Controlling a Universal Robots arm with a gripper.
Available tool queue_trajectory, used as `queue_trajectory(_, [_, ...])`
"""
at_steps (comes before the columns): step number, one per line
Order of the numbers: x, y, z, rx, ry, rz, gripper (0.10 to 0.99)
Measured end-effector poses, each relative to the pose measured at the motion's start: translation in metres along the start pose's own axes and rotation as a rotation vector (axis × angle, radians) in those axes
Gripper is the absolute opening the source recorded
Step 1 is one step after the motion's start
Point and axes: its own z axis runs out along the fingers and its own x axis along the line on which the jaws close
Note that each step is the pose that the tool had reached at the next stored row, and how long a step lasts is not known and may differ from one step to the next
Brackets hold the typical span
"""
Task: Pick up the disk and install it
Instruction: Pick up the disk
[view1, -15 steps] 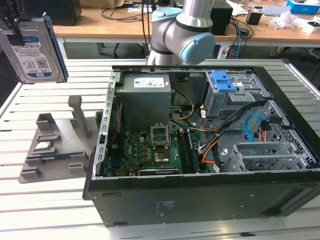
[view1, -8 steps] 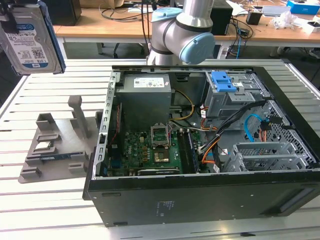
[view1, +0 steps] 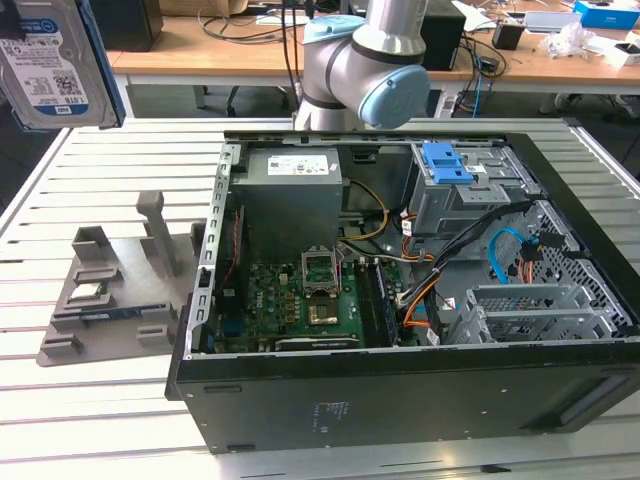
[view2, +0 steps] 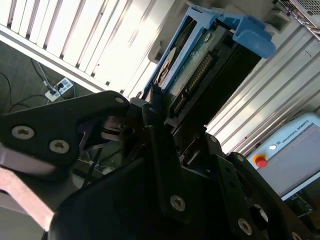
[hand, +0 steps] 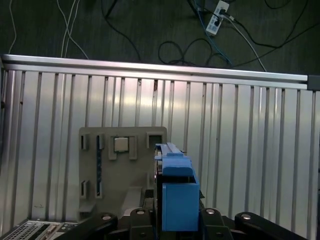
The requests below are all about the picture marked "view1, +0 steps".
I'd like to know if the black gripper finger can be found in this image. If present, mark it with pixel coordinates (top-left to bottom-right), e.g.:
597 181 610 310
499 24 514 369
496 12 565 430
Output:
0 0 25 40

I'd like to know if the hard disk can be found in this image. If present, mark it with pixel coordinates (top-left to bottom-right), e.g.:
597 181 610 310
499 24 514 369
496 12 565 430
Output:
0 0 126 134

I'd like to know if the large black box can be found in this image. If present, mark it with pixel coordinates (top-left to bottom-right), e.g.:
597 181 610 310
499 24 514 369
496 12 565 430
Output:
87 0 164 54

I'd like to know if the wooden desk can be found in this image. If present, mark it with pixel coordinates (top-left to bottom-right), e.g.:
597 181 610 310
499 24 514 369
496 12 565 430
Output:
105 0 640 121

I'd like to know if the silver CPU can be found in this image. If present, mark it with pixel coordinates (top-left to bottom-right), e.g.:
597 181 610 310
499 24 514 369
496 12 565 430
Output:
67 284 107 302

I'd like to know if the grey parts rack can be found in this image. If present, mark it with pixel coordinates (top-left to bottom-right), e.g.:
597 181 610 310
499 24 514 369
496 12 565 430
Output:
35 189 207 369

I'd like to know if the blue RAM stick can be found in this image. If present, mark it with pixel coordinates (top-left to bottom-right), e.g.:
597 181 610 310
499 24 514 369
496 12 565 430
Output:
82 309 145 323

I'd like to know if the grey power supply unit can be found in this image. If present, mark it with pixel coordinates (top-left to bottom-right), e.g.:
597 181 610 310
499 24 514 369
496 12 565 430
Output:
230 149 347 252

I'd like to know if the green motherboard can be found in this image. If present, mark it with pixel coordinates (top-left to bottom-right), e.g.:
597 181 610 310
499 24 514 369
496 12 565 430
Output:
214 257 401 352

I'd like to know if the metal socket cover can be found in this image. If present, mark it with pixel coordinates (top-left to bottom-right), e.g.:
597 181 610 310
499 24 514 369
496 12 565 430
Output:
301 247 342 296

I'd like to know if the CPU socket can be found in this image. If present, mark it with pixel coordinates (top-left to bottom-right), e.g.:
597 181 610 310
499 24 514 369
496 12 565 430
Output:
307 295 342 327

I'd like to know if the black speaker box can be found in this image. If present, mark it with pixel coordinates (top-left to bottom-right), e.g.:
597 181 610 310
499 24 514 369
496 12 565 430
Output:
422 13 469 72

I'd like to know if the white power strip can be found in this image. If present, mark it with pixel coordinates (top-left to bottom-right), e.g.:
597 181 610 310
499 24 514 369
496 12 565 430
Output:
433 92 460 120

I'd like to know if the black expansion slot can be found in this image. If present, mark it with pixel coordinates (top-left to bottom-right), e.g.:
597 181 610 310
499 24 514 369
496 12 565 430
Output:
272 335 363 351

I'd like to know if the blue plastic drive latch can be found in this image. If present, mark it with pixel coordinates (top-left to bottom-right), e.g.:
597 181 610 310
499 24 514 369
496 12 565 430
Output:
421 142 476 185

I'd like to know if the black RAM slot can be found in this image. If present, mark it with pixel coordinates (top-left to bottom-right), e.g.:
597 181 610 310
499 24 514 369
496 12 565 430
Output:
375 262 402 344
357 262 389 347

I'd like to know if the grey metal drive cage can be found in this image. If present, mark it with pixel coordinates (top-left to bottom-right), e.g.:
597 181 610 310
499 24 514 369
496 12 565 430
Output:
407 142 544 240

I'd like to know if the black PC case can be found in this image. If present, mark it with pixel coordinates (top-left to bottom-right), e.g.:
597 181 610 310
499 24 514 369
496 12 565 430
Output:
164 128 640 455

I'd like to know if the crumpled clear plastic bag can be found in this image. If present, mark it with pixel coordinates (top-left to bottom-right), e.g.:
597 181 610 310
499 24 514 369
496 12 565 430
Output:
544 22 601 59

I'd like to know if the blue cardboard box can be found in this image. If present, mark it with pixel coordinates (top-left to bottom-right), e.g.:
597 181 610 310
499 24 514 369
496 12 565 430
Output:
572 0 640 30

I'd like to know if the white box with black inlay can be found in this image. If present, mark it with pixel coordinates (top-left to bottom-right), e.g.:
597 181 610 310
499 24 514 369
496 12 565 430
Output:
584 39 640 69

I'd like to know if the thin black cable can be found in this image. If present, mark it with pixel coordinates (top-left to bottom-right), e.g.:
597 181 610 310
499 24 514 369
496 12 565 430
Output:
279 0 306 104

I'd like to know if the red wire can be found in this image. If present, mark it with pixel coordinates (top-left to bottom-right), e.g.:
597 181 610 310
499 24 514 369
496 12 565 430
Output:
222 204 245 296

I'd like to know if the yellow wire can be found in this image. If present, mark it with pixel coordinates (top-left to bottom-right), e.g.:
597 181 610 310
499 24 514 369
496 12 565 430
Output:
344 179 392 241

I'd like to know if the orange wire bundle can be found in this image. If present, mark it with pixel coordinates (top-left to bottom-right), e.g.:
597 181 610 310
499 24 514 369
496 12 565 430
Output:
402 272 442 330

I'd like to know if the black cable bundle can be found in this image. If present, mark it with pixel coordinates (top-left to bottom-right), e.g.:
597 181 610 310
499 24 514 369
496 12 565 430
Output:
399 199 532 307

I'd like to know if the black wire plug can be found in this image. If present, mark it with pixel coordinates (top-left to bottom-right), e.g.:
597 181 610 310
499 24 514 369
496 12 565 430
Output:
537 231 572 250

